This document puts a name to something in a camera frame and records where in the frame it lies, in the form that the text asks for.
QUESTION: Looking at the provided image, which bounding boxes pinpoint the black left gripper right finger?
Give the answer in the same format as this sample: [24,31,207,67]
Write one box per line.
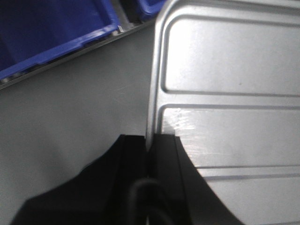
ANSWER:
[148,134,242,225]

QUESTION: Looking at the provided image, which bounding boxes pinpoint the left blue crate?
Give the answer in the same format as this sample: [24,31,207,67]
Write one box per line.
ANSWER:
[0,0,119,79]

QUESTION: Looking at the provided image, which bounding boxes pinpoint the lower right blue bin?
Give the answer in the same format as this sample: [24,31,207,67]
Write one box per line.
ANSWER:
[137,0,166,15]

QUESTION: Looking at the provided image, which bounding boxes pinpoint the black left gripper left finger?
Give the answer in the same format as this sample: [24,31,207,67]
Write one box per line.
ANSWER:
[11,135,146,225]

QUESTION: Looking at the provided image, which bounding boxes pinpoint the silver metal tray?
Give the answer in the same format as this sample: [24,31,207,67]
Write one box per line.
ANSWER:
[147,0,300,225]

